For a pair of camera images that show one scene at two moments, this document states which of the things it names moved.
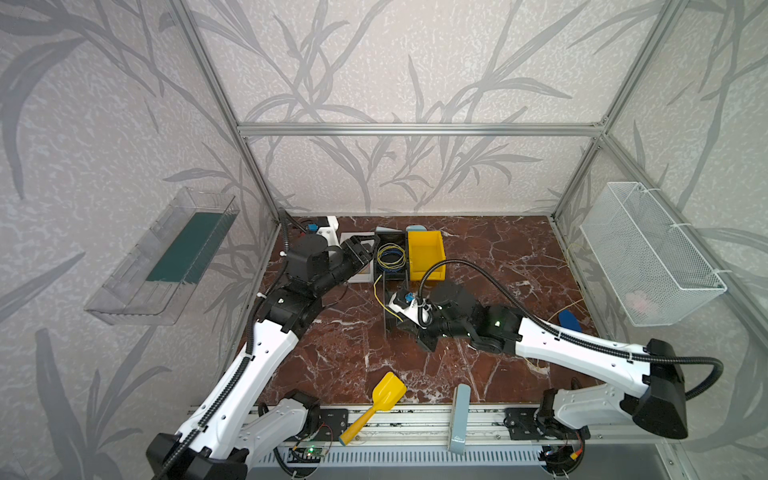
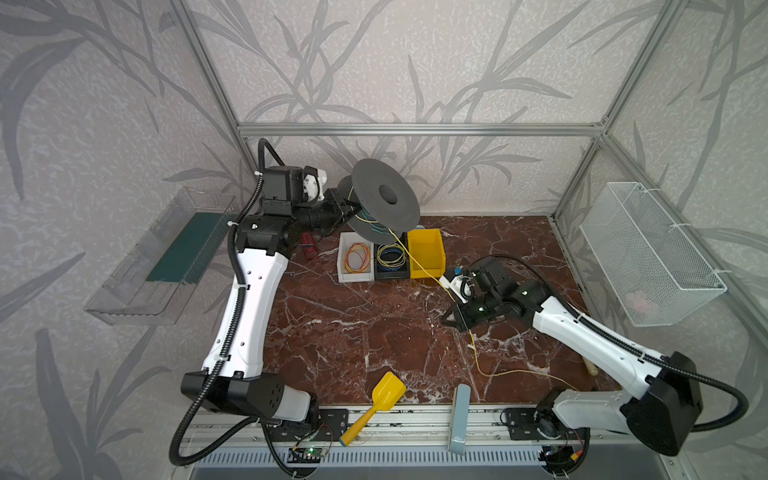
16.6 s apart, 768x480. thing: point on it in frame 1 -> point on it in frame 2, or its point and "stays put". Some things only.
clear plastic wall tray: x=150 y=282 stays put
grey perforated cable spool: x=391 y=264 -> x=386 y=205
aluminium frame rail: x=569 y=130 stays put
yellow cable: x=375 y=294 -> x=424 y=262
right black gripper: x=414 y=321 -> x=466 y=309
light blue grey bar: x=460 y=419 stays put
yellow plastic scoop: x=385 y=397 stays put
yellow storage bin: x=426 y=249 stays put
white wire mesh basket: x=654 y=272 stays put
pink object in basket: x=638 y=300 stays put
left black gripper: x=363 y=252 -> x=339 y=215
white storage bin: x=366 y=275 stays put
